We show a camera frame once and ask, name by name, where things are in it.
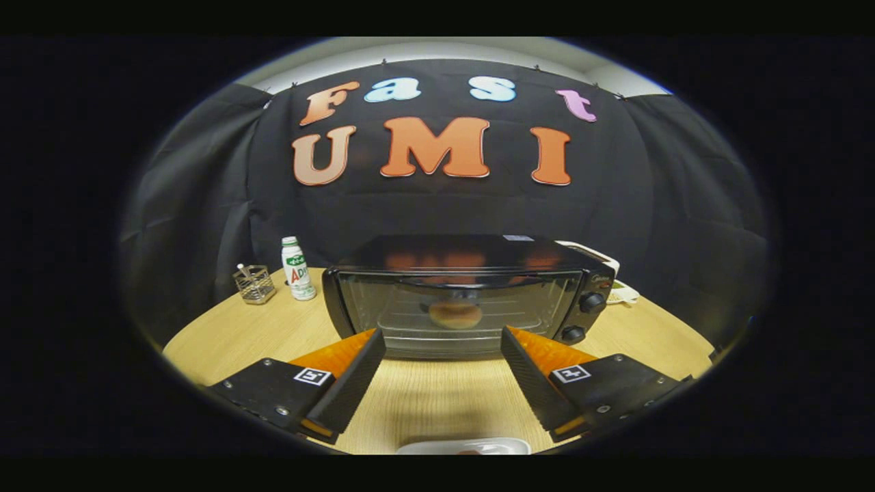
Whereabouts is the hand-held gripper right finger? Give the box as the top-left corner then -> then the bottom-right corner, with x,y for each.
499,325 -> 696,443

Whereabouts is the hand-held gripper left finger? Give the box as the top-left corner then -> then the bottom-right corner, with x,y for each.
204,327 -> 388,446

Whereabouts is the sugared donut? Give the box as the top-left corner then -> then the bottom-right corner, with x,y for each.
427,301 -> 483,331

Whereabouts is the black toaster oven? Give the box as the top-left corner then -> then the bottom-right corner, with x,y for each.
321,234 -> 617,361

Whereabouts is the white pop-up toaster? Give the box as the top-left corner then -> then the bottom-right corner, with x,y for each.
555,240 -> 621,275

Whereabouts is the white rectangular plate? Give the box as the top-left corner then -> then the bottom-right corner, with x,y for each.
396,437 -> 533,455

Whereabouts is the white bottle green label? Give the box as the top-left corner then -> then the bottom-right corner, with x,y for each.
281,236 -> 318,301

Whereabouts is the small white snack dish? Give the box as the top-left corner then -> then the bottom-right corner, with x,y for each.
606,279 -> 641,305

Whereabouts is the wire mesh holder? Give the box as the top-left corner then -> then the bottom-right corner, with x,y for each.
232,263 -> 278,305

